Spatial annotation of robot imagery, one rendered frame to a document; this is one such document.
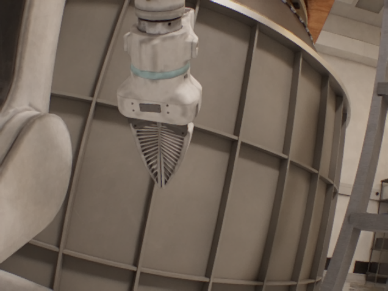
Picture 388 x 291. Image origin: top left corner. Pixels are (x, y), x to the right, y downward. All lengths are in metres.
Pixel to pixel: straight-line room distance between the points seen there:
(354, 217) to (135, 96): 0.47
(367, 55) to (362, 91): 0.74
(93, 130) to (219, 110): 0.34
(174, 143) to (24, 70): 0.23
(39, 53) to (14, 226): 0.23
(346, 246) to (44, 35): 0.62
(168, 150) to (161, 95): 0.11
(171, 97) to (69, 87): 0.59
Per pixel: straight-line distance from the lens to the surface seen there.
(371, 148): 0.81
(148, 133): 0.52
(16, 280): 0.72
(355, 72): 7.83
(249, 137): 1.08
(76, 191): 0.95
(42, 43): 0.53
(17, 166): 0.43
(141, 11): 0.42
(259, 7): 1.32
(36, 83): 0.53
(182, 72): 0.45
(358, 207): 0.76
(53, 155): 0.49
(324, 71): 1.39
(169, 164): 0.54
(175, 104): 0.45
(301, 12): 2.02
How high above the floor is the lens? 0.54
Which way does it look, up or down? 11 degrees up
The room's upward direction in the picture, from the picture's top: 12 degrees clockwise
